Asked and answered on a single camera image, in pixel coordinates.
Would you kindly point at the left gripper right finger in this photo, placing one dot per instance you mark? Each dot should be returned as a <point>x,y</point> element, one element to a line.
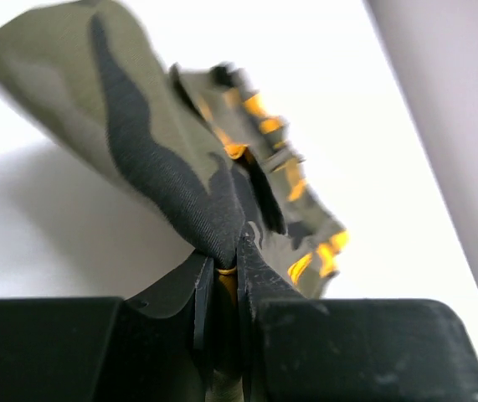
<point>300,349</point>

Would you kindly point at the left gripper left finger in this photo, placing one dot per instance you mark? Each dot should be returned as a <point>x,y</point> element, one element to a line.
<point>147,348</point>

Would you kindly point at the camouflage shorts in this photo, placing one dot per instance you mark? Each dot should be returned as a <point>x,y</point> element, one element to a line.
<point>200,151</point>

